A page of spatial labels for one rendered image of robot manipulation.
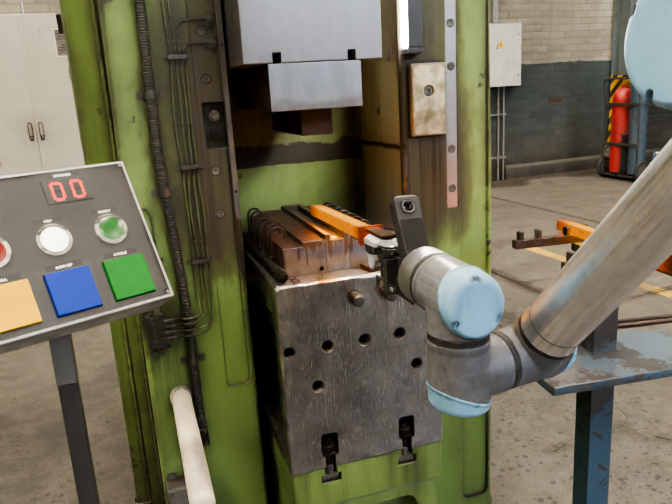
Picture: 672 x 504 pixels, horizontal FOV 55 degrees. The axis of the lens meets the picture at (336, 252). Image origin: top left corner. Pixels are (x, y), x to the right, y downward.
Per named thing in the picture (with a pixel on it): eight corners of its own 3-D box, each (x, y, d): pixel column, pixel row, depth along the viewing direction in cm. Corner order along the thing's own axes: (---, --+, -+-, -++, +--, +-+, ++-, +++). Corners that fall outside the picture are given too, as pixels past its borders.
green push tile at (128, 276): (157, 289, 116) (142, 252, 116) (117, 300, 111) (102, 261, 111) (153, 292, 117) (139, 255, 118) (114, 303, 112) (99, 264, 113)
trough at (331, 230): (348, 238, 142) (348, 231, 142) (325, 241, 141) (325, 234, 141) (299, 208, 181) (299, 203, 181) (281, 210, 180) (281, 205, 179)
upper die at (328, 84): (363, 105, 137) (360, 59, 134) (271, 112, 131) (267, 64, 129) (309, 104, 176) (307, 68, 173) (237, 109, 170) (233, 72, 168)
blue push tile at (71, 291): (103, 304, 109) (88, 264, 110) (59, 316, 104) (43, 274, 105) (100, 307, 110) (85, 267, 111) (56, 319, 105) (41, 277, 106)
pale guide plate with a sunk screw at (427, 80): (446, 133, 157) (445, 62, 153) (413, 136, 155) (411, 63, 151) (442, 133, 159) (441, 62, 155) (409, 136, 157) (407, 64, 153)
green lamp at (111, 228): (126, 240, 115) (122, 216, 114) (98, 243, 114) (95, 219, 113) (126, 236, 118) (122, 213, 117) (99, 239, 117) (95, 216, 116)
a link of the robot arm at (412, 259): (407, 256, 94) (466, 248, 97) (394, 249, 98) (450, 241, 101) (409, 314, 96) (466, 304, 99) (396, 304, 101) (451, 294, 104)
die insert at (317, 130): (333, 133, 146) (331, 106, 145) (301, 136, 144) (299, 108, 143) (299, 128, 174) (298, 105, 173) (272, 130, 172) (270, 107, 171)
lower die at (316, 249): (370, 265, 146) (368, 229, 144) (284, 278, 140) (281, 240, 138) (317, 230, 184) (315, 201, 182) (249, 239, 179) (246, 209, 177)
